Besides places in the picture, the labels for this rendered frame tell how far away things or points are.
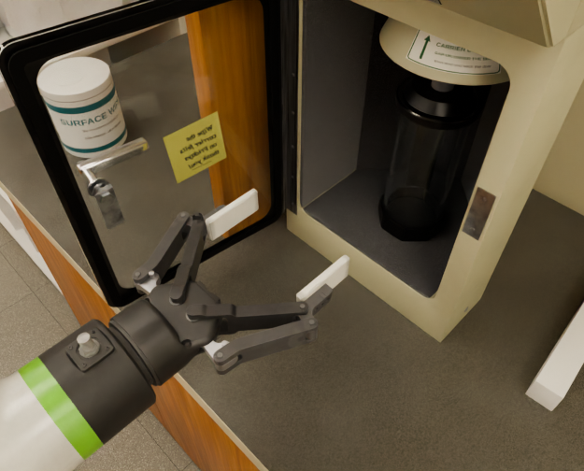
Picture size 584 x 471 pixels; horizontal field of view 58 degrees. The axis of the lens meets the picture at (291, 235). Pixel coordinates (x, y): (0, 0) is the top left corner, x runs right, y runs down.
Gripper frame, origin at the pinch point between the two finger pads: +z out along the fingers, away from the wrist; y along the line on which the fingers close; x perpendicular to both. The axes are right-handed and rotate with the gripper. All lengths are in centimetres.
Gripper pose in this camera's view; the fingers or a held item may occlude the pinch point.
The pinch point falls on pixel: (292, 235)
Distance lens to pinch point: 56.0
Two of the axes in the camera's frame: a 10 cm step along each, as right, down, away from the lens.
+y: -7.1, -5.3, 4.7
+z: 7.1, -5.3, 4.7
